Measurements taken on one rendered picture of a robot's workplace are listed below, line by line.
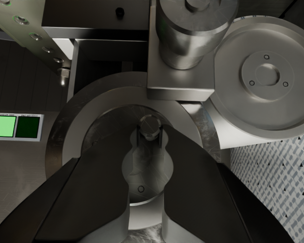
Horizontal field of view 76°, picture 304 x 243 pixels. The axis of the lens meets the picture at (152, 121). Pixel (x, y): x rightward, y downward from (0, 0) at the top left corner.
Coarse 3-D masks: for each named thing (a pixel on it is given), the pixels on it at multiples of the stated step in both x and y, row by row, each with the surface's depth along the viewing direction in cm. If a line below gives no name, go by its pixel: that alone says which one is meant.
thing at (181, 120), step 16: (112, 96) 17; (128, 96) 17; (144, 96) 17; (80, 112) 16; (96, 112) 16; (160, 112) 16; (176, 112) 16; (80, 128) 16; (176, 128) 16; (192, 128) 16; (64, 144) 16; (80, 144) 16; (64, 160) 16; (144, 208) 15; (160, 208) 15; (144, 224) 15
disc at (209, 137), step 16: (96, 80) 18; (112, 80) 18; (128, 80) 18; (144, 80) 18; (80, 96) 17; (96, 96) 17; (64, 112) 17; (192, 112) 17; (64, 128) 17; (208, 128) 17; (48, 144) 16; (208, 144) 16; (48, 160) 16; (48, 176) 16; (160, 224) 15; (128, 240) 15; (144, 240) 15; (160, 240) 15
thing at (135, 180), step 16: (112, 112) 15; (128, 112) 15; (144, 112) 15; (96, 128) 15; (112, 128) 15; (144, 144) 15; (144, 160) 15; (160, 160) 14; (128, 176) 14; (144, 176) 14; (160, 176) 14; (144, 192) 14; (160, 192) 14
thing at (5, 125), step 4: (0, 120) 50; (4, 120) 50; (8, 120) 50; (12, 120) 50; (0, 124) 49; (4, 124) 49; (8, 124) 49; (12, 124) 49; (0, 128) 49; (4, 128) 49; (8, 128) 49; (12, 128) 49; (0, 132) 49; (4, 132) 49; (8, 132) 49; (12, 132) 49
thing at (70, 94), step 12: (72, 60) 18; (84, 60) 20; (96, 60) 24; (72, 72) 18; (84, 72) 21; (96, 72) 25; (108, 72) 31; (120, 72) 42; (72, 84) 18; (84, 84) 21; (72, 96) 18
